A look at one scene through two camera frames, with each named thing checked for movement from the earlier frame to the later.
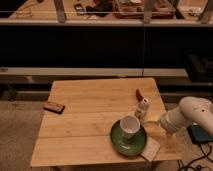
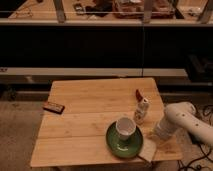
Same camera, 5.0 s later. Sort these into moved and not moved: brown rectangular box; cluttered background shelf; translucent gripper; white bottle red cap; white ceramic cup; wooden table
Moved: translucent gripper; white ceramic cup
Not moved: cluttered background shelf; white bottle red cap; wooden table; brown rectangular box
